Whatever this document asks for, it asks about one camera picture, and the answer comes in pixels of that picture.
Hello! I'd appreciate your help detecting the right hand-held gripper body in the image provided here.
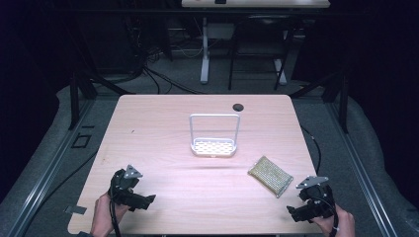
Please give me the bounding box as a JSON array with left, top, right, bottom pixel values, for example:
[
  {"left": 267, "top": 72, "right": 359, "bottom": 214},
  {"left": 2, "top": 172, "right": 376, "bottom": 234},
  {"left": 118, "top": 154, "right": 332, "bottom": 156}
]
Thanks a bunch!
[{"left": 294, "top": 175, "right": 336, "bottom": 219}]

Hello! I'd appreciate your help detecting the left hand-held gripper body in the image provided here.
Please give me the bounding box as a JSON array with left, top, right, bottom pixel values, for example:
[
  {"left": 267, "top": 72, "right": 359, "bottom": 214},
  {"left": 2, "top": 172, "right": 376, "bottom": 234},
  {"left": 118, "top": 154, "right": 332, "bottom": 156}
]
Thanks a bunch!
[{"left": 108, "top": 164, "right": 150, "bottom": 210}]

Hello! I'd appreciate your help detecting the yellow-green scouring sponge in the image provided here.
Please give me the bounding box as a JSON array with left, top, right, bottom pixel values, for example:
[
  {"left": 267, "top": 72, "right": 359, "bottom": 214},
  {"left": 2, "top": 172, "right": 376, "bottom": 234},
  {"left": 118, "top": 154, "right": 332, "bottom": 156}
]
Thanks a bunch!
[{"left": 247, "top": 155, "right": 294, "bottom": 199}]

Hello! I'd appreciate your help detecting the white sponge holder rack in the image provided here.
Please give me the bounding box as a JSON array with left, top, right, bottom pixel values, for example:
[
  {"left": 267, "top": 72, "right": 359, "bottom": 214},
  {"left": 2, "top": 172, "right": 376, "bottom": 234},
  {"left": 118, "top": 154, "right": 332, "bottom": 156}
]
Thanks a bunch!
[{"left": 189, "top": 113, "right": 241, "bottom": 159}]

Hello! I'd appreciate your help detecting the person's left hand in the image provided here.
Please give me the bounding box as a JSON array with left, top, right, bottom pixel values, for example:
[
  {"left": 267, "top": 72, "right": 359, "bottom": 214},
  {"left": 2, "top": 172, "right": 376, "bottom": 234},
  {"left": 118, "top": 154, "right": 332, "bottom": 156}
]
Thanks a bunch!
[{"left": 90, "top": 192, "right": 130, "bottom": 237}]

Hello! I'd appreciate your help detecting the person's right hand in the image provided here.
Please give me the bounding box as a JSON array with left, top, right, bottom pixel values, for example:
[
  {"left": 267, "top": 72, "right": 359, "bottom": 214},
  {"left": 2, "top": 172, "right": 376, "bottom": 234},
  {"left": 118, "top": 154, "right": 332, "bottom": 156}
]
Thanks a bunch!
[{"left": 310, "top": 202, "right": 357, "bottom": 237}]

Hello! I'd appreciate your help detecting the grey tape strip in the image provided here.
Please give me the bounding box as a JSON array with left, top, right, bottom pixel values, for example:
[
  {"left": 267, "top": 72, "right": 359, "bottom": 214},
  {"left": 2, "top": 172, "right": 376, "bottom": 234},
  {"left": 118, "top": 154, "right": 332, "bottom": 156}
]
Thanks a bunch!
[{"left": 63, "top": 204, "right": 88, "bottom": 215}]

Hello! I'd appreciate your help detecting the black metal stand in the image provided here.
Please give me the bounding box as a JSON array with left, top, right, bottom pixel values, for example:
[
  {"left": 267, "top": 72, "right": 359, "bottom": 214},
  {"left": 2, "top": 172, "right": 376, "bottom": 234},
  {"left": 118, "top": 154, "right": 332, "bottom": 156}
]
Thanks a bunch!
[
  {"left": 289, "top": 69, "right": 351, "bottom": 134},
  {"left": 67, "top": 69, "right": 136, "bottom": 131}
]

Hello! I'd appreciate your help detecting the black chair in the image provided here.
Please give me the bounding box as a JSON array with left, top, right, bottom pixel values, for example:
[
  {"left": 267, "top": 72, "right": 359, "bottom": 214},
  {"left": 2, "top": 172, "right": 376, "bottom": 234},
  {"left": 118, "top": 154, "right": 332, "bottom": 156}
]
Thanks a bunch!
[{"left": 227, "top": 13, "right": 296, "bottom": 92}]

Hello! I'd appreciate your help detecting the white background desk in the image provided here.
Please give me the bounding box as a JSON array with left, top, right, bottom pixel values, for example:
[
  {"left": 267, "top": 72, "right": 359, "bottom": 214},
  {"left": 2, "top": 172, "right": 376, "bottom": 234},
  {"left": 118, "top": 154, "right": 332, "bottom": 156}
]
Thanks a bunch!
[{"left": 180, "top": 0, "right": 332, "bottom": 86}]

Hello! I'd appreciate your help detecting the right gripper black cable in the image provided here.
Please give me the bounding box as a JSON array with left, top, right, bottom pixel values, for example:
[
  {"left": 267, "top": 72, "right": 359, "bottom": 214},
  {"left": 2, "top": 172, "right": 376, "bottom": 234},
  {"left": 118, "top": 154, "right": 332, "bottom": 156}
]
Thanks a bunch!
[{"left": 312, "top": 196, "right": 340, "bottom": 237}]

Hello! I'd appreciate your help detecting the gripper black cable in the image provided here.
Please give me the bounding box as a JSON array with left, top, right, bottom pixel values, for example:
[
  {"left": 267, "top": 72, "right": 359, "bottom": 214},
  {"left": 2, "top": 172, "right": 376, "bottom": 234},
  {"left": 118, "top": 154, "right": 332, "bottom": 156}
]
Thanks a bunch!
[
  {"left": 312, "top": 196, "right": 340, "bottom": 237},
  {"left": 109, "top": 180, "right": 123, "bottom": 237}
]

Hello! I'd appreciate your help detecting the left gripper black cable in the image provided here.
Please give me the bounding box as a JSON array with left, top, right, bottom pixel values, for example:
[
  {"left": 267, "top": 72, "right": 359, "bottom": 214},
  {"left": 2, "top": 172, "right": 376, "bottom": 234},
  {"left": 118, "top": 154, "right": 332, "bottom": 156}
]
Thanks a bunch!
[{"left": 109, "top": 180, "right": 123, "bottom": 237}]

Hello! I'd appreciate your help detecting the black cable beside table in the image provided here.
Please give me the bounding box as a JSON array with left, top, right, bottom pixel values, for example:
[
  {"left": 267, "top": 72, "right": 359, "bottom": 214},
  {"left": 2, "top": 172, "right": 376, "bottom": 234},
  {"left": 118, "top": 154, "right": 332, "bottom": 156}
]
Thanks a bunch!
[{"left": 299, "top": 125, "right": 322, "bottom": 176}]

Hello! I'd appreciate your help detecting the metal floor rail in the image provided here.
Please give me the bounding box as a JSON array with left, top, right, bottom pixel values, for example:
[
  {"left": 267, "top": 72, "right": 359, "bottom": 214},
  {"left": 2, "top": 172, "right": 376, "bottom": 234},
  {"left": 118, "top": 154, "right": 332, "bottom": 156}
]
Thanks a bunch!
[
  {"left": 5, "top": 98, "right": 97, "bottom": 237},
  {"left": 324, "top": 100, "right": 400, "bottom": 237}
]

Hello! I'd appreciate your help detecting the thin black floor cable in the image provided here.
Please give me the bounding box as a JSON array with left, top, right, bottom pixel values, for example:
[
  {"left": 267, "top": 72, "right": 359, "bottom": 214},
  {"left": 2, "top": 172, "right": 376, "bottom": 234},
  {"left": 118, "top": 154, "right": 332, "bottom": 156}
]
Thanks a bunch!
[{"left": 31, "top": 148, "right": 101, "bottom": 220}]

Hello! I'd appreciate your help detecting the bundle of floor cables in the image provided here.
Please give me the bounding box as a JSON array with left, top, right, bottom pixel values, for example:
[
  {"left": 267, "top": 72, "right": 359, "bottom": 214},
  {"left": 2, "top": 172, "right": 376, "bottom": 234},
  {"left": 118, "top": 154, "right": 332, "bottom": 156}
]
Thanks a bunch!
[{"left": 124, "top": 13, "right": 207, "bottom": 97}]

